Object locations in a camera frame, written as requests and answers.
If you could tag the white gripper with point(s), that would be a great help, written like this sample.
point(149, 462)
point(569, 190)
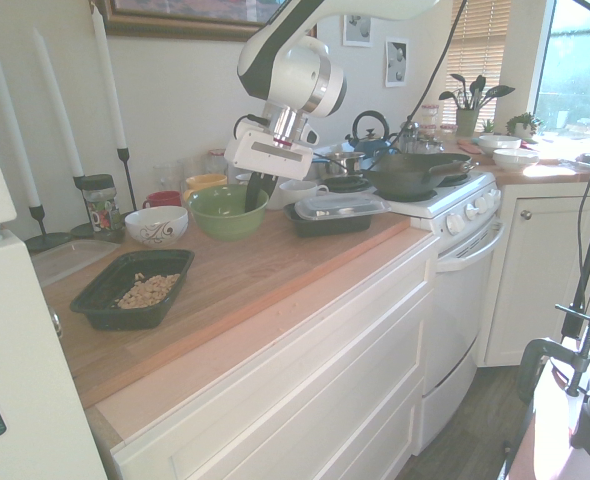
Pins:
point(270, 156)

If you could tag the green ceramic bowl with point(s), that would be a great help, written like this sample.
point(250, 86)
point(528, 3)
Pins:
point(227, 220)

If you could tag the pile of tan cereal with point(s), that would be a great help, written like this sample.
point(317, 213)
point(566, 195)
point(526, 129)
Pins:
point(147, 291)

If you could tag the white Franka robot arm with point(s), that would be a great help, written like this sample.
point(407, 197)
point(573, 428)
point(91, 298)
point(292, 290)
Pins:
point(300, 75)

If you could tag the white mug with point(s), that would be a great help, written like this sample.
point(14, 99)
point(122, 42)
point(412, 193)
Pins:
point(276, 200)
point(300, 194)

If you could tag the glass jar with red lid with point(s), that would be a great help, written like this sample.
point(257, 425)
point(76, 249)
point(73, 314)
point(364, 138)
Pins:
point(216, 162)

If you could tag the yellow bowl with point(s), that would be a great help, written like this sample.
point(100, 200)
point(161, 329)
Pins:
point(205, 181)

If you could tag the black plastic food container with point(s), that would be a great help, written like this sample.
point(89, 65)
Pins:
point(325, 226)
point(100, 312)

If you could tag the clear plastic container lid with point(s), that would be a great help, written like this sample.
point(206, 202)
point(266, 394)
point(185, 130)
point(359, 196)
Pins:
point(70, 260)
point(340, 206)

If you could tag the clear drinking glass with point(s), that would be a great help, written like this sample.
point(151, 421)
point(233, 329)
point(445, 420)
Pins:
point(166, 177)
point(189, 167)

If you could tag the small black skillet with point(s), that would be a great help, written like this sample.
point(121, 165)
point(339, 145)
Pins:
point(345, 184)

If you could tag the red mug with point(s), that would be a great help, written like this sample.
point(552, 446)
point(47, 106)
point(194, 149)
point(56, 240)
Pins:
point(162, 200)

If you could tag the white bowl with swirl print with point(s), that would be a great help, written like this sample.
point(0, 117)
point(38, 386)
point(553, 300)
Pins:
point(156, 227)

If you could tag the blue and black kettle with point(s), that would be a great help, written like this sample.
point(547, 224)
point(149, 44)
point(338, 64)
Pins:
point(370, 135)

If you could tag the black wok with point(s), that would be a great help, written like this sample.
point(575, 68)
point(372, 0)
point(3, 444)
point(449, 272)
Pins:
point(410, 177)

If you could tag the glass jar with black lid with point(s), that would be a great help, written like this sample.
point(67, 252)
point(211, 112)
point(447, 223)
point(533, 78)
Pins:
point(102, 205)

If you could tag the framed painting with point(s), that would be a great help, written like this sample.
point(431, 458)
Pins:
point(175, 25)

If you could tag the tall white candle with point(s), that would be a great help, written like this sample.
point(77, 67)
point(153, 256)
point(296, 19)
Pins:
point(12, 135)
point(57, 105)
point(107, 80)

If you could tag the white drawer cabinet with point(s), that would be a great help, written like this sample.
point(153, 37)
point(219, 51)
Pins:
point(300, 380)

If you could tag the pale utensil crock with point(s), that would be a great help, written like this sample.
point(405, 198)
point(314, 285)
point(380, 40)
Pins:
point(467, 122)

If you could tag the black cooking utensil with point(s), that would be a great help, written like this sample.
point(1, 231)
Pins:
point(497, 92)
point(458, 85)
point(477, 86)

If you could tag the white kitchen stove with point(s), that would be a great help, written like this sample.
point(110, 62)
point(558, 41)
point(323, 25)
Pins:
point(460, 300)

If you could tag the wooden window blinds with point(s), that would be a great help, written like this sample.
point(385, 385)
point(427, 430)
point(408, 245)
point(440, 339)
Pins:
point(475, 45)

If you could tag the potted green succulent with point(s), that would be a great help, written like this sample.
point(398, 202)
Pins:
point(523, 125)

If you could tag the white cabinet with knob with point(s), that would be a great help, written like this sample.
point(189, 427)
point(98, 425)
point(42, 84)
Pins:
point(535, 280)

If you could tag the window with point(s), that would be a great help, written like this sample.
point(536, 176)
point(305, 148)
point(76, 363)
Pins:
point(580, 65)

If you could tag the black metal clamp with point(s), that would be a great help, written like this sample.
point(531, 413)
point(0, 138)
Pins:
point(570, 360)

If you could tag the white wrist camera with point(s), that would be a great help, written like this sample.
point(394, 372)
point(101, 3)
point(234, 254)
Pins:
point(311, 136)

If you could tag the grey wall photo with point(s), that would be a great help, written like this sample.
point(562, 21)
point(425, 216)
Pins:
point(397, 62)
point(358, 30)

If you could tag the black camera stand pole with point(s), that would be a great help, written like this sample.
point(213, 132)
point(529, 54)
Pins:
point(587, 265)

